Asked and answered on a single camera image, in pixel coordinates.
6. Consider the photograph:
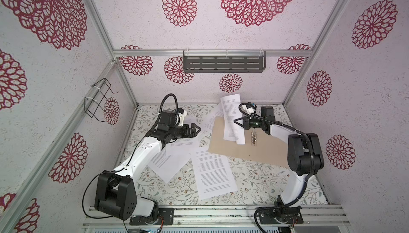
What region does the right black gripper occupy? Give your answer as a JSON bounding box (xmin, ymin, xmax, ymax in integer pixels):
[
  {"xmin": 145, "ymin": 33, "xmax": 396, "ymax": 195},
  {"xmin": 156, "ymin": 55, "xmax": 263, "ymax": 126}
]
[{"xmin": 234, "ymin": 115, "xmax": 264, "ymax": 131}]

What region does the printed paper sheet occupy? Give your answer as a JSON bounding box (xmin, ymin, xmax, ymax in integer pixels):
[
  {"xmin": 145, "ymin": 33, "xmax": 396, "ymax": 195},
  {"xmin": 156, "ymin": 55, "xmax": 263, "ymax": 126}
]
[
  {"xmin": 165, "ymin": 137, "xmax": 200, "ymax": 155},
  {"xmin": 187, "ymin": 104, "xmax": 223, "ymax": 133},
  {"xmin": 192, "ymin": 149, "xmax": 238, "ymax": 201},
  {"xmin": 148, "ymin": 149, "xmax": 191, "ymax": 184},
  {"xmin": 220, "ymin": 94, "xmax": 246, "ymax": 145}
]

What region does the brown cardboard folder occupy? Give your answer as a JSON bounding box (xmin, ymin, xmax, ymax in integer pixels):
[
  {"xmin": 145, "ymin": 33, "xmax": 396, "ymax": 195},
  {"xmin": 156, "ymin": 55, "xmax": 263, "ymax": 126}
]
[{"xmin": 208, "ymin": 116, "xmax": 289, "ymax": 169}]

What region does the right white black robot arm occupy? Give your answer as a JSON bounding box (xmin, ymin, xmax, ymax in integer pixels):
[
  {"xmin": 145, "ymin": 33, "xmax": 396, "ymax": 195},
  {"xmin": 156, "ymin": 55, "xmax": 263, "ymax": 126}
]
[{"xmin": 234, "ymin": 102, "xmax": 324, "ymax": 233}]

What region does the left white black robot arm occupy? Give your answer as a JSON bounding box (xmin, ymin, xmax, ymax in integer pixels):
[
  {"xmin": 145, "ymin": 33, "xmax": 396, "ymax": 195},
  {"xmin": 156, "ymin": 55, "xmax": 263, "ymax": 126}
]
[{"xmin": 94, "ymin": 103, "xmax": 201, "ymax": 223}]

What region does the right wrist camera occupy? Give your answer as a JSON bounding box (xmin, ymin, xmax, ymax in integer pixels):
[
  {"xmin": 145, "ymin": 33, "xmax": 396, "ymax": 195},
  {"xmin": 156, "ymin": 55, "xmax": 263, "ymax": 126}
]
[{"xmin": 245, "ymin": 103, "xmax": 275, "ymax": 121}]

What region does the dark grey wall shelf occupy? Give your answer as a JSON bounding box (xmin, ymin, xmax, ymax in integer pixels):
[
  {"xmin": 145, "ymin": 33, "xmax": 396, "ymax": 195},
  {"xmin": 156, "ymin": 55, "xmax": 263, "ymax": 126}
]
[{"xmin": 182, "ymin": 50, "xmax": 266, "ymax": 73}]

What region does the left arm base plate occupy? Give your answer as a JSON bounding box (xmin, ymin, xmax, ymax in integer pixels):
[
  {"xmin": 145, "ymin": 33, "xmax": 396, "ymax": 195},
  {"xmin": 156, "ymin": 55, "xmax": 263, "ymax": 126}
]
[{"xmin": 130, "ymin": 207, "xmax": 175, "ymax": 226}]

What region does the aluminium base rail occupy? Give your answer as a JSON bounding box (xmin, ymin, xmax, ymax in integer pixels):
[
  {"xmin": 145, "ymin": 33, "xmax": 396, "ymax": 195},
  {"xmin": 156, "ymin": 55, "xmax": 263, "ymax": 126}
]
[{"xmin": 80, "ymin": 205, "xmax": 352, "ymax": 233}]

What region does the black wire wall rack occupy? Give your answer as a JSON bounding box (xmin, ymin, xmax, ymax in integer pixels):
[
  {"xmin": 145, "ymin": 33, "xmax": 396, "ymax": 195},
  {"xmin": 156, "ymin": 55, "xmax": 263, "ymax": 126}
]
[{"xmin": 83, "ymin": 78, "xmax": 120, "ymax": 125}]

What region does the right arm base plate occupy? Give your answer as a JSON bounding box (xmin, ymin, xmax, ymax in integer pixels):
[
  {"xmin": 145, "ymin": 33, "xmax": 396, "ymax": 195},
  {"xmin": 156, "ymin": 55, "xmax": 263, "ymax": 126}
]
[{"xmin": 258, "ymin": 206, "xmax": 304, "ymax": 225}]

